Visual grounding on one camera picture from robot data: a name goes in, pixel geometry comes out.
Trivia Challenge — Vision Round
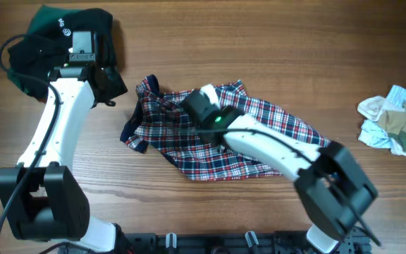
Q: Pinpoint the plaid red navy white garment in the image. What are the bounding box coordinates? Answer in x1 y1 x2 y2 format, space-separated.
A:
120 75 330 181

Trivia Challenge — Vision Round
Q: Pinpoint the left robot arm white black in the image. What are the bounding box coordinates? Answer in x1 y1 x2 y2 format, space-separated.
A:
0 30 133 253

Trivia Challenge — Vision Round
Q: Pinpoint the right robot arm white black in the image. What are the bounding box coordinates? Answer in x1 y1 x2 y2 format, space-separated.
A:
182 85 382 253

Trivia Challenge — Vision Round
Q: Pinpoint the black garment with white logo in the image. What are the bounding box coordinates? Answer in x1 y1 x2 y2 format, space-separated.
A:
7 8 117 100

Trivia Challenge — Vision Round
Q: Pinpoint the dark green garment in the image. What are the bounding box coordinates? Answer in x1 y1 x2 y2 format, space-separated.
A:
8 5 80 94

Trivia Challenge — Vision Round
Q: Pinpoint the crumpled pale camouflage garment pile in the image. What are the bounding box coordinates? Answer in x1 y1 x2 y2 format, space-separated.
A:
357 85 406 157

